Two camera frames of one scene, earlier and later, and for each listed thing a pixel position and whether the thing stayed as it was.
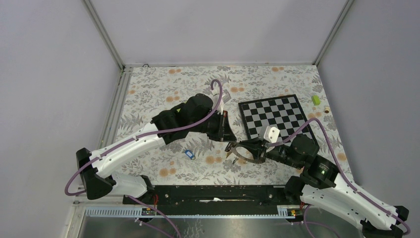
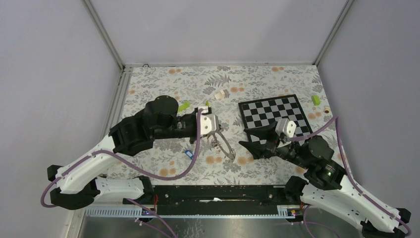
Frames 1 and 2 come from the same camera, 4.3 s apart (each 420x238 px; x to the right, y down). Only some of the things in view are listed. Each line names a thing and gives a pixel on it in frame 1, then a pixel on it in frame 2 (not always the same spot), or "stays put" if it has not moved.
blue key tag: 189,153 stays put
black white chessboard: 284,113 stays put
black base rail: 223,200 stays put
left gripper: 224,132 to 194,116
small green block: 316,100 stays put
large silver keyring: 233,146 to 232,154
